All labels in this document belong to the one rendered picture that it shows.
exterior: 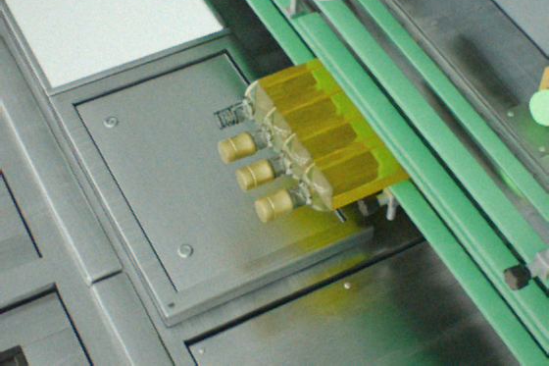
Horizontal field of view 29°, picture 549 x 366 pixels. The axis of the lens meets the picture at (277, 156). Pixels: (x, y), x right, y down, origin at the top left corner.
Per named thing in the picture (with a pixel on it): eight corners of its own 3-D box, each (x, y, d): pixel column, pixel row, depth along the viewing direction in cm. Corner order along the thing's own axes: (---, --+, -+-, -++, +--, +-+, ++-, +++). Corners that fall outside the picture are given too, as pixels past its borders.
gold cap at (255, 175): (263, 169, 151) (234, 180, 150) (263, 153, 149) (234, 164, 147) (274, 186, 149) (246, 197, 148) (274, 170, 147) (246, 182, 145)
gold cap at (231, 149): (244, 142, 155) (217, 153, 153) (244, 126, 152) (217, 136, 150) (256, 159, 153) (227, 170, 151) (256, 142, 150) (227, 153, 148)
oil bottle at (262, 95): (361, 65, 167) (238, 110, 160) (364, 38, 162) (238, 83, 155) (379, 87, 163) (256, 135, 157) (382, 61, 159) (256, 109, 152)
